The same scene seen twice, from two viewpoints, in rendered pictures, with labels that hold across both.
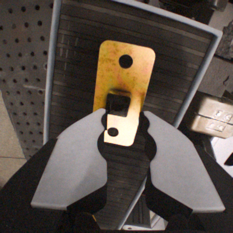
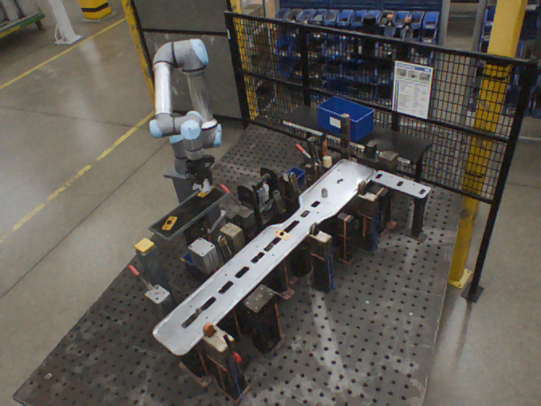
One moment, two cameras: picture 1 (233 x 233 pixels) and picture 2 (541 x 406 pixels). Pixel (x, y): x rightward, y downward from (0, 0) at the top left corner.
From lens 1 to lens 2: 209 cm
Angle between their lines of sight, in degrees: 77
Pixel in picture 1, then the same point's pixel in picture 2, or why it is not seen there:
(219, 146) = (234, 263)
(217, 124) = (229, 229)
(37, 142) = (109, 308)
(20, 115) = (121, 284)
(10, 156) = not seen: outside the picture
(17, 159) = not seen: outside the picture
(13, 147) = not seen: outside the picture
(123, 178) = (192, 214)
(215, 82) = (230, 214)
